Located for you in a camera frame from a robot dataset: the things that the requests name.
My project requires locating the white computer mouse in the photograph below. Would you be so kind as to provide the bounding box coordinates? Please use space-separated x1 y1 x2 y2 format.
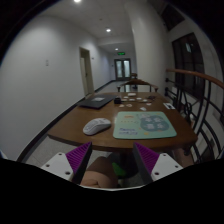
83 118 111 135

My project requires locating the white card on table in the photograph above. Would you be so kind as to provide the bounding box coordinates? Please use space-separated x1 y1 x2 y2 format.
163 103 175 110

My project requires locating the dark window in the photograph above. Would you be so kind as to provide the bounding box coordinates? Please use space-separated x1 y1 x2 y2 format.
172 33 205 96

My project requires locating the dark closed laptop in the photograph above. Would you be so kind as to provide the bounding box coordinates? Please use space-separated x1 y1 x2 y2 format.
78 94 116 109

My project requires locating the green exit sign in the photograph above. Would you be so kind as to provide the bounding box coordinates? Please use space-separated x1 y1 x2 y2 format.
117 52 125 56

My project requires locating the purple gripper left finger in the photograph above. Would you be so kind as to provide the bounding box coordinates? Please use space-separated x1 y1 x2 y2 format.
40 141 93 185

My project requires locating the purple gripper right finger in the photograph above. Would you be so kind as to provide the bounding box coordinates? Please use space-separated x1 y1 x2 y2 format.
132 142 184 184

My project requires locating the white side door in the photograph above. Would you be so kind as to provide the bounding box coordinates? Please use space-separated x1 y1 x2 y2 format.
79 48 94 96

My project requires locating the wooden chair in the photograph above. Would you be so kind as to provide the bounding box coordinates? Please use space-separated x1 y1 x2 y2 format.
117 79 159 92

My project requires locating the small black box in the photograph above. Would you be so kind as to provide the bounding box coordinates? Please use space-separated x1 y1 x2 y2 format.
114 97 121 104

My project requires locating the double glass door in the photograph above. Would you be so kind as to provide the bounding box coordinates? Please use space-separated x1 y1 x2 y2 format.
114 59 131 80

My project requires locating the green mouse pad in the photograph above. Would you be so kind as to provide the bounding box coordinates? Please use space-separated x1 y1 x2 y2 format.
113 111 177 140

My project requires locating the wooden handrail with black railing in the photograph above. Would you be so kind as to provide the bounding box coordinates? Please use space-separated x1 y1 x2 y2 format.
165 68 224 163

